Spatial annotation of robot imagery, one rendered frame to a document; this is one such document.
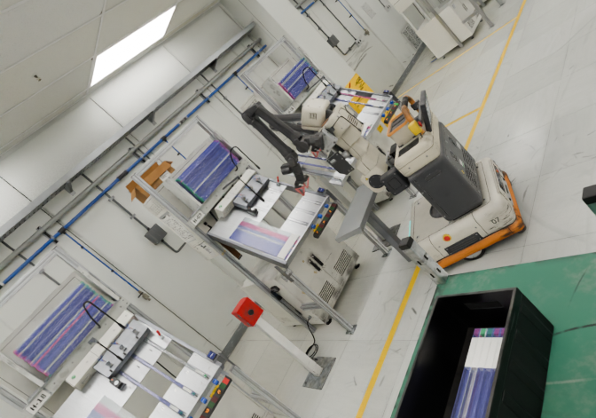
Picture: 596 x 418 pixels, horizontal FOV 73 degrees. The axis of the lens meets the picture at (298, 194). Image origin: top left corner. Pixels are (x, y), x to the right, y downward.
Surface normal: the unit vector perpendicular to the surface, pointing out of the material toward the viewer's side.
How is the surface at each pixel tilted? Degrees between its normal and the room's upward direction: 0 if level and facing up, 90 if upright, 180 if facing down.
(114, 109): 90
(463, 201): 90
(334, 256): 90
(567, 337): 0
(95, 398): 47
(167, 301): 90
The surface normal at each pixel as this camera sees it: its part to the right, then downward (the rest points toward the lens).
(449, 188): -0.31, 0.53
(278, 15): 0.52, -0.29
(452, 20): -0.48, 0.68
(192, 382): -0.11, -0.67
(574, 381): -0.71, -0.67
